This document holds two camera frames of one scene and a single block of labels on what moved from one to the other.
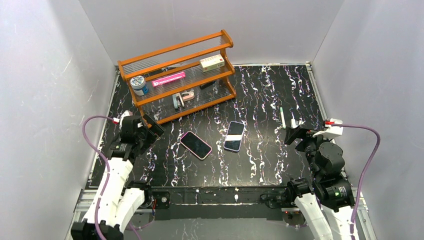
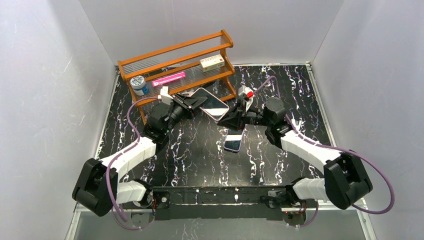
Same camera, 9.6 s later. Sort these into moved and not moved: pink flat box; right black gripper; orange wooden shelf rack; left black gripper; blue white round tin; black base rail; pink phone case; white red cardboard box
Moved: pink phone case; right black gripper; left black gripper
Not moved: blue white round tin; black base rail; pink flat box; orange wooden shelf rack; white red cardboard box
